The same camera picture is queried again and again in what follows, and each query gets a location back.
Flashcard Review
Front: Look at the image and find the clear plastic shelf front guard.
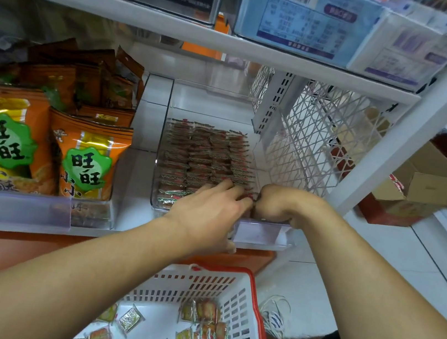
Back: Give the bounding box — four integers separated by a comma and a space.
0, 186, 117, 242

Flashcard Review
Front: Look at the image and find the blue product box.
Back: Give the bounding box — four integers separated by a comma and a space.
231, 0, 388, 74

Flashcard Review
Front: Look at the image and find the pile of small snack packets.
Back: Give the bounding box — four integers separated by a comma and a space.
67, 279, 235, 339

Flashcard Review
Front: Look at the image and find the white metal shelf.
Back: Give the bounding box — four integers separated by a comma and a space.
0, 0, 447, 304

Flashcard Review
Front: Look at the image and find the brown cardboard box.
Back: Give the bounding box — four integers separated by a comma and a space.
355, 132, 447, 235

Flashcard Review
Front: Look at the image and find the person's right shoe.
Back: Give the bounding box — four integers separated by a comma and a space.
253, 292, 296, 339

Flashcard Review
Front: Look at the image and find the row of small snack packets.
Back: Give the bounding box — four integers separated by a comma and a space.
151, 117, 265, 223

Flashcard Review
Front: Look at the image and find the white perforated side panel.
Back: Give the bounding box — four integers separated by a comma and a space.
236, 65, 400, 207

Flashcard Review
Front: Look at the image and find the person's left forearm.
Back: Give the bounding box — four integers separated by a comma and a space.
0, 193, 192, 339

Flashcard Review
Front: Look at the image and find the white basket with red rim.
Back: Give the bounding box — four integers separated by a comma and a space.
64, 243, 283, 339

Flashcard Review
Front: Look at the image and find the white product box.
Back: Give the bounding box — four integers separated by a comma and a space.
346, 0, 447, 97

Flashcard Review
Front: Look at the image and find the group of orange snack bags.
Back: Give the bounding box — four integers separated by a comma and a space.
0, 27, 150, 211

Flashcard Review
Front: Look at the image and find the person's right hand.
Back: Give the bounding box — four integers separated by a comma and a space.
251, 181, 326, 231

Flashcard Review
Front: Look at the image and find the person's right forearm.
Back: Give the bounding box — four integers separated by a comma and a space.
286, 198, 447, 339

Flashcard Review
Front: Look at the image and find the person's left hand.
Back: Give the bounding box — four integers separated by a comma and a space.
160, 170, 258, 262

